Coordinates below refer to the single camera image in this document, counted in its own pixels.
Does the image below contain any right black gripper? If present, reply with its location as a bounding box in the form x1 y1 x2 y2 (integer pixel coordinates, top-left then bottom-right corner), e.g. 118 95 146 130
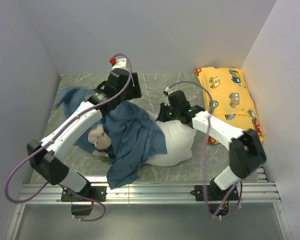
156 103 181 126

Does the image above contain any white pillow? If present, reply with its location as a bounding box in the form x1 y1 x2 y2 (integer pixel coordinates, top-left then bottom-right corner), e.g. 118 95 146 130
146 120 197 167

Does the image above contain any blue cartoon print pillowcase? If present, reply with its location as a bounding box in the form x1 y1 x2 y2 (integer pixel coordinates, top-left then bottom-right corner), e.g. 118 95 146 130
55 86 168 190

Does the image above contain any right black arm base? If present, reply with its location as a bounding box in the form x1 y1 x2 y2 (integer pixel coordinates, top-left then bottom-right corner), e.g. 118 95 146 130
190 183 243 220

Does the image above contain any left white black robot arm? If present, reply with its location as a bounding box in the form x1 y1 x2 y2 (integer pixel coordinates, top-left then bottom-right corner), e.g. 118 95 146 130
27 68 142 201

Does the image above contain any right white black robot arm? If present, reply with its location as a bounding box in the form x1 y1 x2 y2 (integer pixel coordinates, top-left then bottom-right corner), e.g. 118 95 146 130
157 88 267 200

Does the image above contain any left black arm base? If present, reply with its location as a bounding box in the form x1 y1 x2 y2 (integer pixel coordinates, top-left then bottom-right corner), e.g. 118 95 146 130
60 186 107 219

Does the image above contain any yellow car print pillow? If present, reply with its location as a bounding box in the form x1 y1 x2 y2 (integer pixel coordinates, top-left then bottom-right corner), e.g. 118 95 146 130
195 67 265 142

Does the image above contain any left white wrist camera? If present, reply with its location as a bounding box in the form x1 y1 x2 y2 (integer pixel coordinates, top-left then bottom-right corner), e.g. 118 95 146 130
109 57 128 71

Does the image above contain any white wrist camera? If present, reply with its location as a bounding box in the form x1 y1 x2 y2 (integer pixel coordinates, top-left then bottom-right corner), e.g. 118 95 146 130
163 87 173 106
109 57 128 71

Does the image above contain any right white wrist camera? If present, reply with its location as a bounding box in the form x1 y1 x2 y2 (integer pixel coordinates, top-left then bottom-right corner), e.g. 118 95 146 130
163 87 173 106

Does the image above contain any aluminium mounting rail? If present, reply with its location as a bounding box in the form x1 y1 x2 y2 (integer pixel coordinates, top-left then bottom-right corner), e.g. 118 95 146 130
19 182 281 205

